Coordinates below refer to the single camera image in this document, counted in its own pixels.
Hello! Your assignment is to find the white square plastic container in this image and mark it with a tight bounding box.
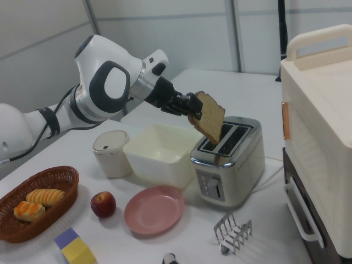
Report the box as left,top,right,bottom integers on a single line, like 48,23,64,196
122,123,202,192

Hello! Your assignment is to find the brown wicker basket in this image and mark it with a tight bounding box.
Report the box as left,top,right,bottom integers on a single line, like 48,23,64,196
0,165,80,244

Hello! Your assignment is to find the copper door handle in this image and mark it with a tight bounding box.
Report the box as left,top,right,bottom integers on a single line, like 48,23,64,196
281,101,291,141

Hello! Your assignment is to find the cream chrome two-slot toaster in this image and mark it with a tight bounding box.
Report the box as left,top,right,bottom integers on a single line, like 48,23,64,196
190,115,266,211

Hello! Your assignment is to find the black pole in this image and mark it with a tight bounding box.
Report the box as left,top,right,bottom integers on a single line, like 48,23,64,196
276,0,288,82

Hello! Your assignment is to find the yellow foam block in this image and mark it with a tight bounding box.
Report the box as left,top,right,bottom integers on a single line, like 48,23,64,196
60,236,97,264

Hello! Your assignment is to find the large cream appliance with handle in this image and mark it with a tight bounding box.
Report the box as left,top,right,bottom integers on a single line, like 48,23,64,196
279,24,352,259

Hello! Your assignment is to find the white toaster power cable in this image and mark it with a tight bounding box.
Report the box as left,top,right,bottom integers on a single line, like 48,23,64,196
252,164,284,193

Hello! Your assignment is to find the long striped bread roll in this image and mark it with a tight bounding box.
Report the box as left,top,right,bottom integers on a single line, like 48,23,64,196
26,188,67,208

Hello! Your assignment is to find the red apple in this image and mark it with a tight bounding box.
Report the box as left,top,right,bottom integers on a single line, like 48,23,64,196
90,191,117,218

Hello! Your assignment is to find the brown bread slice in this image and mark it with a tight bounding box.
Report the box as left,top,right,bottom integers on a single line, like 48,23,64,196
188,90,227,145

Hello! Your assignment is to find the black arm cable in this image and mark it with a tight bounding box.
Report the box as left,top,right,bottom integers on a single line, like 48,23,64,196
0,85,134,163

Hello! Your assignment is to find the small cream lidded bin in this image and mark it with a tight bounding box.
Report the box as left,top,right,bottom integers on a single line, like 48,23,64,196
92,130,134,178

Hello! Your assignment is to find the purple foam block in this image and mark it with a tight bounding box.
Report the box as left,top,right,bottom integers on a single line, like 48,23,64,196
53,227,80,250

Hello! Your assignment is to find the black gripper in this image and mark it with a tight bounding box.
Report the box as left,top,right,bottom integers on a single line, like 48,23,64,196
145,76,204,119

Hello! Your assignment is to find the metal toast rack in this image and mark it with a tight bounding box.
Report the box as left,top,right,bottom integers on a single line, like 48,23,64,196
213,211,253,255

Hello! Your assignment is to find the black and white toy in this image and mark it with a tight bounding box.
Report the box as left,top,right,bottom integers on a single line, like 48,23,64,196
162,252,179,264

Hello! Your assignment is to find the dark brown cabinet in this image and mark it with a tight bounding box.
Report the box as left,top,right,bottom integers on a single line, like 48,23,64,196
282,147,343,264

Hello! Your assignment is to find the pink plastic plate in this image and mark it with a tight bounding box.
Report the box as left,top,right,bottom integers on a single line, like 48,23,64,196
123,185,185,236

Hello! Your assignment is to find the short glazed bread roll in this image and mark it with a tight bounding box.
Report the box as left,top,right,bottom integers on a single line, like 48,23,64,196
13,200,46,222

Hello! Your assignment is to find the white bar handle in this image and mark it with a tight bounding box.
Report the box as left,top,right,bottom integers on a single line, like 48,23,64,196
283,183,326,249

